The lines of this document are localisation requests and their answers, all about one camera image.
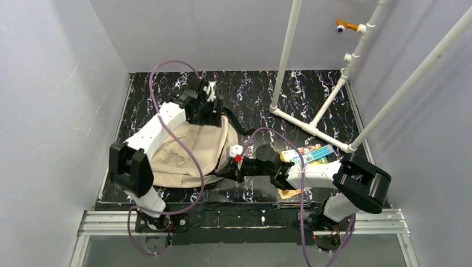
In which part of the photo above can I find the yellow item blister pack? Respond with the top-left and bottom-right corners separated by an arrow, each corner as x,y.
277,189 -> 302,199

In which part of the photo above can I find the beige canvas student bag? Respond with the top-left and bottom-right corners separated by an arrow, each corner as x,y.
149,107 -> 255,189

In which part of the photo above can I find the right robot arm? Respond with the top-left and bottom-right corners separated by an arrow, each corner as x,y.
216,145 -> 391,226

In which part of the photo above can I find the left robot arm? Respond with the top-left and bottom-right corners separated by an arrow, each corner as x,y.
107,77 -> 222,218

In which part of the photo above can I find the purple cable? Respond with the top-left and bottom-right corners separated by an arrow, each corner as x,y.
127,60 -> 206,257
239,127 -> 358,267

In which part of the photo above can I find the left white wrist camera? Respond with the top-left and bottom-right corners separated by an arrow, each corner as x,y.
204,81 -> 216,102

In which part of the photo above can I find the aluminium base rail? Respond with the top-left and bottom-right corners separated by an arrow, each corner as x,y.
70,209 -> 419,266

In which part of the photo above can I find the yellow crayon pack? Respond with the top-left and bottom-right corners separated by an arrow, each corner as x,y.
280,144 -> 334,165

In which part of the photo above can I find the white pvc pipe frame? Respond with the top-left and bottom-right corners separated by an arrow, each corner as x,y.
269,1 -> 471,153

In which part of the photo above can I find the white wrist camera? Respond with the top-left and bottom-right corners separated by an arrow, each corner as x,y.
204,81 -> 216,102
227,145 -> 243,163

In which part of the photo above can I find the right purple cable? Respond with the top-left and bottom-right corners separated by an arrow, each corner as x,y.
239,127 -> 358,267

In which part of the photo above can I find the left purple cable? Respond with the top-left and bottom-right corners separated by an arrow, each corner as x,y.
127,60 -> 206,257

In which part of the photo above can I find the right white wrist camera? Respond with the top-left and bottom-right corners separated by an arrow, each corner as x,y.
227,145 -> 243,163

